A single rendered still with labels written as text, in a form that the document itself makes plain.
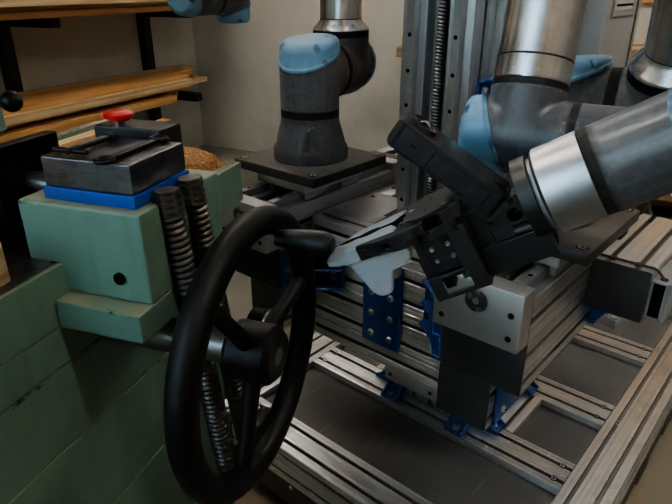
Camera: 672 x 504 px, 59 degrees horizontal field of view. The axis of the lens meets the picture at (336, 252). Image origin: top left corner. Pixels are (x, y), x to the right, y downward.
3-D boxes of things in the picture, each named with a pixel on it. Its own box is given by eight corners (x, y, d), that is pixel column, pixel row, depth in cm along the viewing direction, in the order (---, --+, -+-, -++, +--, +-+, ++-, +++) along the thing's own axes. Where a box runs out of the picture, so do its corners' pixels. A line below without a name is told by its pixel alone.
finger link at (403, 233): (357, 268, 54) (445, 233, 50) (349, 253, 53) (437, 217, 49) (371, 247, 58) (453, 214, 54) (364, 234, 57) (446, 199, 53)
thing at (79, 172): (136, 210, 52) (126, 148, 49) (36, 197, 55) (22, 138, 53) (211, 169, 63) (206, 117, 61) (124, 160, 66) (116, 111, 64)
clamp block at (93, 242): (149, 308, 54) (135, 217, 50) (32, 286, 58) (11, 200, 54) (227, 246, 67) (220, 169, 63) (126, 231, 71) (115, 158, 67)
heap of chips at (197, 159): (199, 178, 80) (197, 158, 79) (121, 170, 84) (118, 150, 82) (229, 162, 87) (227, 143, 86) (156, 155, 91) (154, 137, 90)
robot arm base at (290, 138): (309, 143, 131) (308, 97, 127) (362, 155, 122) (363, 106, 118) (258, 157, 120) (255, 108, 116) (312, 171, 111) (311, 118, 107)
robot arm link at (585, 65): (520, 136, 95) (532, 47, 89) (611, 146, 89) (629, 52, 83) (502, 153, 85) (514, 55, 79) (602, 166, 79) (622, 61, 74)
